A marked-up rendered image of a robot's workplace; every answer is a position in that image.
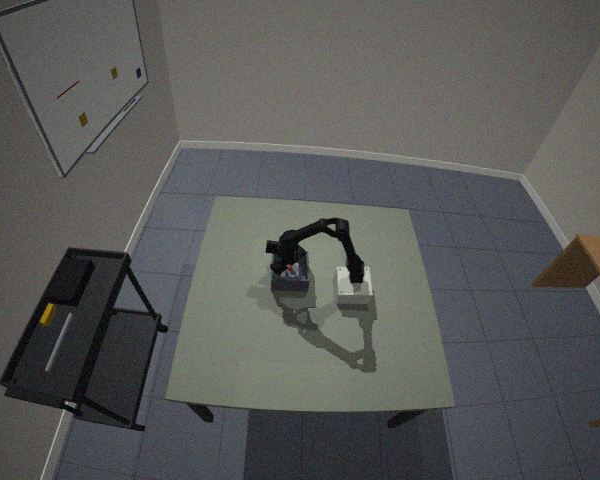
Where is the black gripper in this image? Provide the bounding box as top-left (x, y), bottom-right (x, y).
top-left (270, 245), bottom-right (306, 275)

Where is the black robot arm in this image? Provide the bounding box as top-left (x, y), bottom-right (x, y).
top-left (265, 217), bottom-right (365, 283)

